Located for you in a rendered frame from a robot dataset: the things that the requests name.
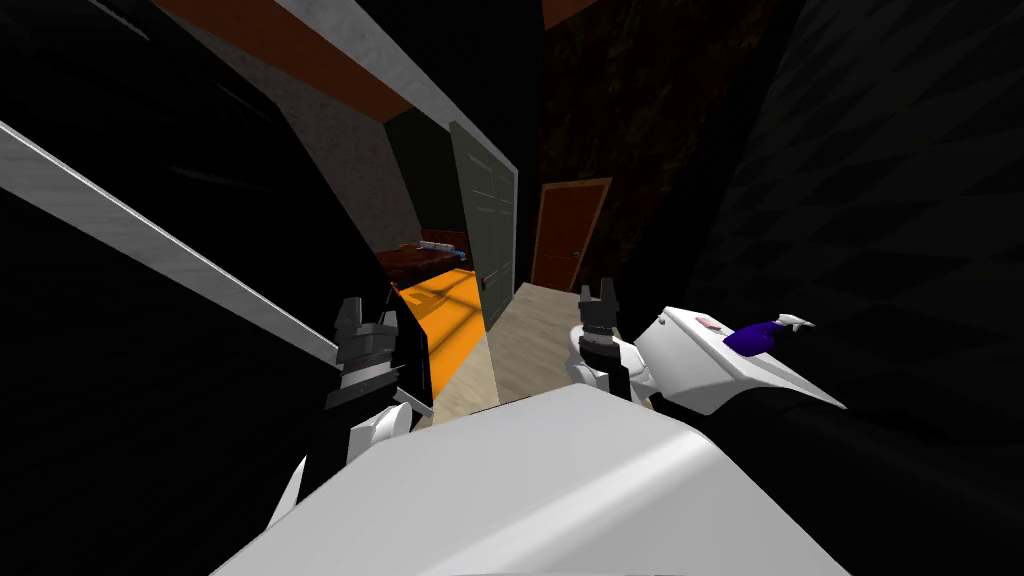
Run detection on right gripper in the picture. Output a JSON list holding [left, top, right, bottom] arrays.
[[576, 277, 623, 330]]

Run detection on purple and white curved object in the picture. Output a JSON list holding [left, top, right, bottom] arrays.
[[722, 313, 817, 359]]

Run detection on dark brown table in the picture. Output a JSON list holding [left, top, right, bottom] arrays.
[[375, 229, 473, 284]]

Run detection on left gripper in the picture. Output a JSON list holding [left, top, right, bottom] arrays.
[[333, 296, 400, 371]]

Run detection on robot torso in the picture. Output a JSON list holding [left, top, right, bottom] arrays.
[[210, 382, 852, 576]]

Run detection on grey-green door leaf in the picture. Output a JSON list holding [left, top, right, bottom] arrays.
[[448, 119, 521, 333]]

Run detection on brown wooden door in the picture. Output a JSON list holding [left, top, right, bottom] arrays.
[[530, 176, 614, 294]]

